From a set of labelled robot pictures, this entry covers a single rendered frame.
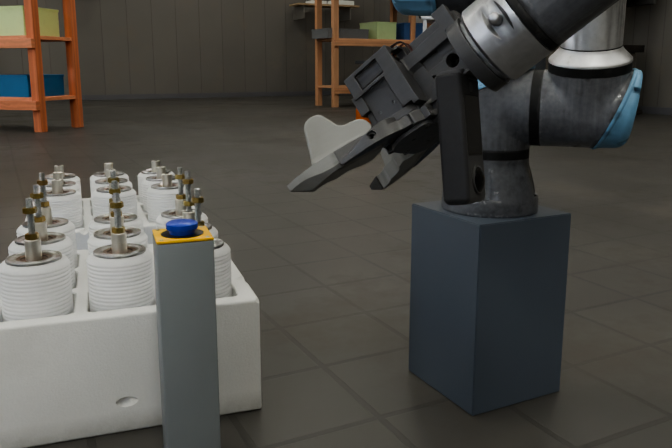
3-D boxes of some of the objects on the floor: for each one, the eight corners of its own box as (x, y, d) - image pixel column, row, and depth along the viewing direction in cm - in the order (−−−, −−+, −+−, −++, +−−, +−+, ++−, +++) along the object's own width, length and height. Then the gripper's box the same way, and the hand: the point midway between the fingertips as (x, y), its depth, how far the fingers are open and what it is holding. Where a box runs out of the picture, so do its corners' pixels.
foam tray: (220, 321, 141) (217, 238, 138) (262, 409, 105) (259, 299, 102) (15, 346, 129) (6, 255, 125) (-17, 456, 92) (-30, 331, 89)
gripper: (492, 26, 68) (354, 141, 78) (402, -22, 52) (240, 131, 61) (539, 94, 66) (391, 204, 75) (460, 66, 49) (282, 211, 59)
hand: (336, 196), depth 67 cm, fingers open, 14 cm apart
